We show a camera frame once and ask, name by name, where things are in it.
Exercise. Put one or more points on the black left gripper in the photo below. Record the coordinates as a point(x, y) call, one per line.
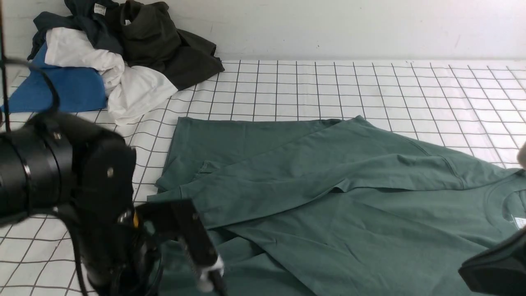
point(118, 256)

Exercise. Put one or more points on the white grid-pattern tablecloth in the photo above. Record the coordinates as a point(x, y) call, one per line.
point(476, 107)

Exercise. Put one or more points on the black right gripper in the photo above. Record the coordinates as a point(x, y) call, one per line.
point(500, 270)

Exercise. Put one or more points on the dark olive garment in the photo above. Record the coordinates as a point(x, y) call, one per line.
point(150, 38)

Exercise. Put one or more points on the blue garment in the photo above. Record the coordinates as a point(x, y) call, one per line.
point(80, 89)

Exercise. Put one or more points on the white garment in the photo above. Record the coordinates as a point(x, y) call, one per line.
point(132, 91)

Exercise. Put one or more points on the dark navy garment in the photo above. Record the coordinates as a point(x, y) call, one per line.
point(87, 16)

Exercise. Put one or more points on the green long-sleeve top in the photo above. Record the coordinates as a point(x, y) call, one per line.
point(338, 207)

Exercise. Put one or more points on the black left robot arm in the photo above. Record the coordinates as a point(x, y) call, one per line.
point(37, 176)

